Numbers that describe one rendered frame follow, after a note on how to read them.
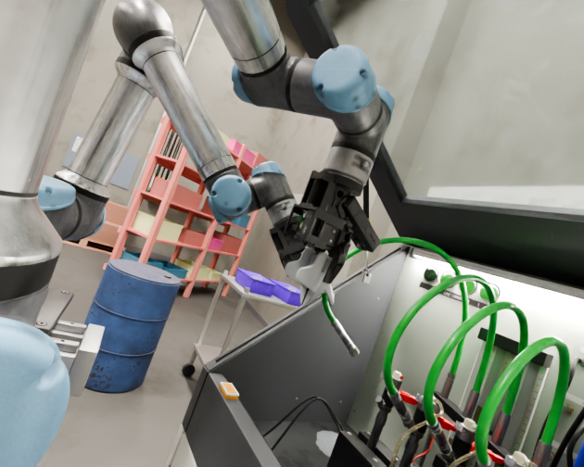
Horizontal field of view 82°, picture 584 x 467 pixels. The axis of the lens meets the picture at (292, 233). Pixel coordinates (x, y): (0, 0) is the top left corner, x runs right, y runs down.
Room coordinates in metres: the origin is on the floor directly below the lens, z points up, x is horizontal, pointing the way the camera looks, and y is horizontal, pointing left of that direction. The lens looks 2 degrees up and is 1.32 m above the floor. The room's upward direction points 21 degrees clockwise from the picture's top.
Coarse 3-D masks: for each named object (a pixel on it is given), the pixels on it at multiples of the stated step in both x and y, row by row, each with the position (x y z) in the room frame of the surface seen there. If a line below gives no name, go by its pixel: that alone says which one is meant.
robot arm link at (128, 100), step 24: (120, 72) 0.74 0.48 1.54; (144, 72) 0.73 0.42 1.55; (120, 96) 0.73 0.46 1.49; (144, 96) 0.76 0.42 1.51; (96, 120) 0.73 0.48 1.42; (120, 120) 0.74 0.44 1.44; (96, 144) 0.73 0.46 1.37; (120, 144) 0.76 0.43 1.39; (72, 168) 0.73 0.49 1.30; (96, 168) 0.74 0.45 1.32; (96, 192) 0.74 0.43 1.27; (96, 216) 0.77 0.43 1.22; (72, 240) 0.79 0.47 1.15
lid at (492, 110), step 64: (320, 0) 0.75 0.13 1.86; (384, 0) 0.64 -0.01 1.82; (448, 0) 0.56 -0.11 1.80; (512, 0) 0.50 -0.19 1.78; (576, 0) 0.45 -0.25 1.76; (384, 64) 0.74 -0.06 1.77; (448, 64) 0.64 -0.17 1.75; (512, 64) 0.56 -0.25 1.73; (576, 64) 0.50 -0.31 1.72; (448, 128) 0.74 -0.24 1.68; (512, 128) 0.63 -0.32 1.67; (576, 128) 0.56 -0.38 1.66; (384, 192) 1.05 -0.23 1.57; (448, 192) 0.88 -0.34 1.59; (512, 192) 0.73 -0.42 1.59; (576, 192) 0.63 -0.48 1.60; (512, 256) 0.84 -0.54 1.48; (576, 256) 0.71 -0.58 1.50
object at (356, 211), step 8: (352, 200) 0.54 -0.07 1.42; (344, 208) 0.54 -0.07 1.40; (352, 208) 0.54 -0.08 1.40; (360, 208) 0.55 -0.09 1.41; (352, 216) 0.54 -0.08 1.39; (360, 216) 0.55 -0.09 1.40; (352, 224) 0.56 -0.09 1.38; (360, 224) 0.55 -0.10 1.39; (368, 224) 0.56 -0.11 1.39; (360, 232) 0.56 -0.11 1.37; (368, 232) 0.57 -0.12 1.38; (352, 240) 0.61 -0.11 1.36; (360, 240) 0.58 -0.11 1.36; (368, 240) 0.57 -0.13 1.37; (376, 240) 0.58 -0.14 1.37; (360, 248) 0.60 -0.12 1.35; (368, 248) 0.59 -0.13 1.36
